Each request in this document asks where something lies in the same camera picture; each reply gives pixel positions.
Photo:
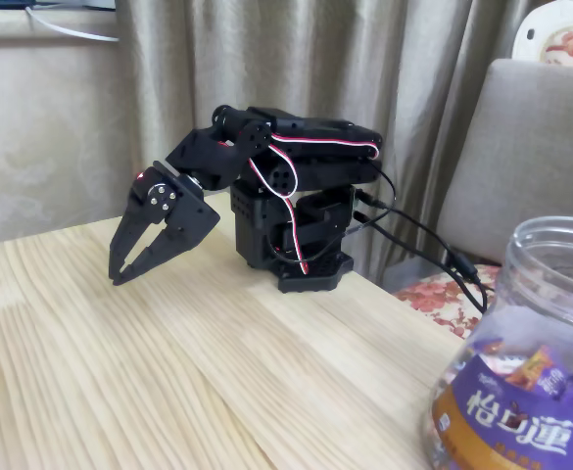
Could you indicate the white floral chair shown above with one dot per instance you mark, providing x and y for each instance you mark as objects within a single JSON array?
[{"x": 570, "y": 44}]

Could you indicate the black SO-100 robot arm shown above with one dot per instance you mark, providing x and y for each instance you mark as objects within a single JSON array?
[{"x": 315, "y": 173}]

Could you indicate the clear plastic candy jar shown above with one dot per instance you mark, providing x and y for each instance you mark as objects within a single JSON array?
[{"x": 511, "y": 431}]

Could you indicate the floral seat cushion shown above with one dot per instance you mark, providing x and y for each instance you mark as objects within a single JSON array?
[{"x": 433, "y": 298}]

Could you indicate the beige window sill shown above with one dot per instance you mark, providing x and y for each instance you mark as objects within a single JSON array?
[{"x": 2, "y": 24}]

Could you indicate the grey upholstered chair back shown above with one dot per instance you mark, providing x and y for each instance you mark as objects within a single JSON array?
[{"x": 536, "y": 147}]

